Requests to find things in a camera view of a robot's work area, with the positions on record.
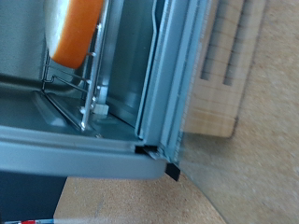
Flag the white bread slice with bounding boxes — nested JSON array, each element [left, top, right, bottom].
[[43, 0, 106, 70]]

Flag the silver toaster oven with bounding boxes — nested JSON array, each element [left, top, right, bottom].
[[0, 0, 213, 182]]

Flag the slatted wooden block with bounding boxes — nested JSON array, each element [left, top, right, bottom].
[[183, 0, 269, 139]]

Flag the wire oven rack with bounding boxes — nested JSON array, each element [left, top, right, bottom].
[[41, 0, 110, 132]]

